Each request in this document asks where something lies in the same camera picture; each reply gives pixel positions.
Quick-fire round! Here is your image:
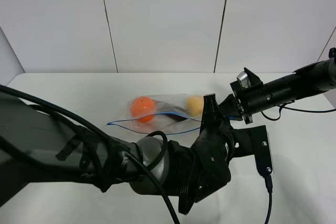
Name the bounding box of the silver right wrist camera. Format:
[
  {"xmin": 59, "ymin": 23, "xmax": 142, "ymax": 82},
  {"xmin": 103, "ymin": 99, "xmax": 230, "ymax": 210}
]
[{"xmin": 236, "ymin": 71, "xmax": 250, "ymax": 89}]

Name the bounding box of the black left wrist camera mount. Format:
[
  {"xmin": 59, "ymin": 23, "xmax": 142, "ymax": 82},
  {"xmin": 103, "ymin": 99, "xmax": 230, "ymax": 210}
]
[{"xmin": 232, "ymin": 125, "xmax": 273, "ymax": 178}]

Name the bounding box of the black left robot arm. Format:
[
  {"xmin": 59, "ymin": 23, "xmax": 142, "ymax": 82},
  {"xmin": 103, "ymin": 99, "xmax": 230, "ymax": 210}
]
[{"xmin": 1, "ymin": 86, "xmax": 236, "ymax": 223}]

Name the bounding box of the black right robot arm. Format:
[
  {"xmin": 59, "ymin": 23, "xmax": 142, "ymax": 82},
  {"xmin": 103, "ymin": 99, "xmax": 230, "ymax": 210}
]
[{"xmin": 219, "ymin": 48, "xmax": 335, "ymax": 124}]

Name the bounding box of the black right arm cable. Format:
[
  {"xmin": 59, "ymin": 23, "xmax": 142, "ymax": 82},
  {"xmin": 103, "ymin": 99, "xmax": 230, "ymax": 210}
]
[{"xmin": 259, "ymin": 100, "xmax": 336, "ymax": 122}]

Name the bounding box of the clear zip bag blue zipper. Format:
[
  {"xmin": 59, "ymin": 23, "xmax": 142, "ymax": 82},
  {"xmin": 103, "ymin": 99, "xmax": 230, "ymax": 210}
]
[{"xmin": 106, "ymin": 94, "xmax": 202, "ymax": 135}]

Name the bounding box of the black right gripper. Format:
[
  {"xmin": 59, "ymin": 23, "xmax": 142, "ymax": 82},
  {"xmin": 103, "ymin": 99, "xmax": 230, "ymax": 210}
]
[{"xmin": 219, "ymin": 82, "xmax": 253, "ymax": 124}]

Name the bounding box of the yellow pear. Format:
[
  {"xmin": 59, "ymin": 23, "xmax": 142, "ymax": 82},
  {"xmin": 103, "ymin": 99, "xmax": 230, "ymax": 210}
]
[{"xmin": 185, "ymin": 95, "xmax": 204, "ymax": 117}]

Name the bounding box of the orange fruit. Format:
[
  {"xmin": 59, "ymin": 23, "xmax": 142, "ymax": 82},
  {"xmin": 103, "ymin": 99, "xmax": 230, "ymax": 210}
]
[{"xmin": 130, "ymin": 96, "xmax": 156, "ymax": 123}]

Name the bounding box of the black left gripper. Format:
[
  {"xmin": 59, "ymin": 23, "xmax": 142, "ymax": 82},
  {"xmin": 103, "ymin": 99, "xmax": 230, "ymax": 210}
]
[{"xmin": 181, "ymin": 94, "xmax": 234, "ymax": 200}]

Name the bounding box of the dark purple eggplant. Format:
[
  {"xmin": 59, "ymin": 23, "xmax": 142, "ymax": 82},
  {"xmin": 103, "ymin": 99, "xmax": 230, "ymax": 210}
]
[{"xmin": 153, "ymin": 100, "xmax": 187, "ymax": 122}]

